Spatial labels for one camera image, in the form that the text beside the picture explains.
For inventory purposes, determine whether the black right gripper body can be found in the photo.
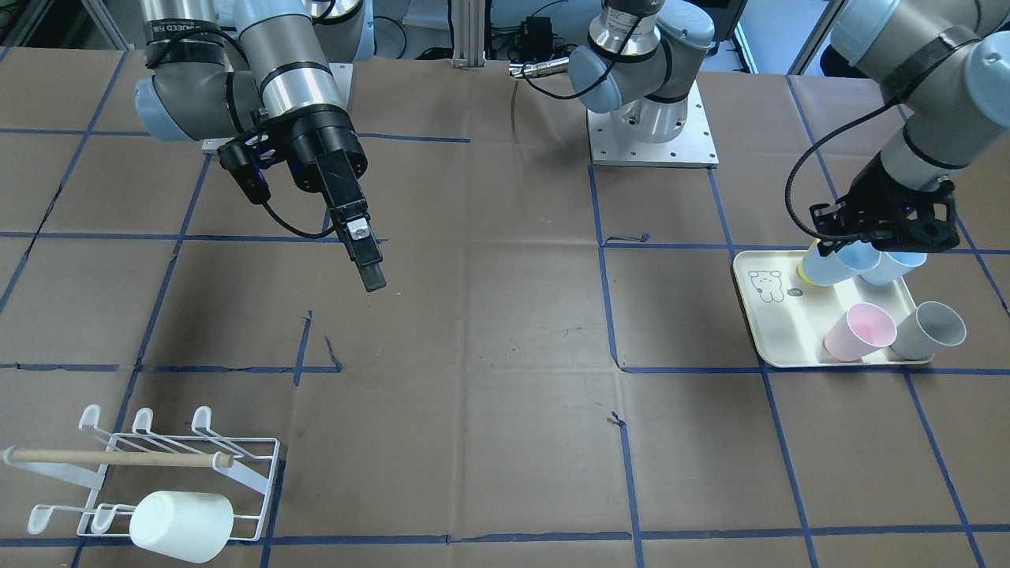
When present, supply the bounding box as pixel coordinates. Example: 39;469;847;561
256;106;369;230

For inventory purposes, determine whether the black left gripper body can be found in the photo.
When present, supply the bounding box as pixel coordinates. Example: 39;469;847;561
809;155;960;256

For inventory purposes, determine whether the light blue plastic cup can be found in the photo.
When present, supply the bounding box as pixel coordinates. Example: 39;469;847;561
802;241;881;287

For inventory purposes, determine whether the white plastic cup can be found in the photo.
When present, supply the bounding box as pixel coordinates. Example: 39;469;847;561
129;491;234;563

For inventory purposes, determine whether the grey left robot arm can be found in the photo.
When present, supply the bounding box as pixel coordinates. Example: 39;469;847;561
567;1;1008;256

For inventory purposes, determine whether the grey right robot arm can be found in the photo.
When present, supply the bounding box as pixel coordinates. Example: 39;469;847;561
136;1;386;291

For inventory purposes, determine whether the yellow plastic cup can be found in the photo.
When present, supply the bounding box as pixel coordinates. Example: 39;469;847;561
796;261;813;286

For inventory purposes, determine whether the pink plastic cup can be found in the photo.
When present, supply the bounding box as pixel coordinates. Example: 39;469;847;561
823;302;897;362

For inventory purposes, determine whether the grey plastic cup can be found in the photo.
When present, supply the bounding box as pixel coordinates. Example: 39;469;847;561
891;301;967;361

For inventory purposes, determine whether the cream cartoon tray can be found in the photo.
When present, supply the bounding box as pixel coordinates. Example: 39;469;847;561
732;249;917;368

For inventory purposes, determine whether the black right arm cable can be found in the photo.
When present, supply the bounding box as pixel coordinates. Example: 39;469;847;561
260;201;340;240

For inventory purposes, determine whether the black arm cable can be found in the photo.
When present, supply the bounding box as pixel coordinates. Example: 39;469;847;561
784;99;904;236
260;201;340;240

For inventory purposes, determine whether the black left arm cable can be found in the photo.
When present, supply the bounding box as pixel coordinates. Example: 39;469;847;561
784;99;904;236

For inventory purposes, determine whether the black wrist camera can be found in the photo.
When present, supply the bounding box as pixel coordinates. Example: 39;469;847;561
217;136;275;205

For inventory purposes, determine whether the aluminium frame post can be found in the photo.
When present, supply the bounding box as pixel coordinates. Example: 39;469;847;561
447;0;491;69

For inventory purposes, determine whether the white wire cup rack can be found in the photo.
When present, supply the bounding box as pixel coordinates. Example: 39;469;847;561
2;404;281;544

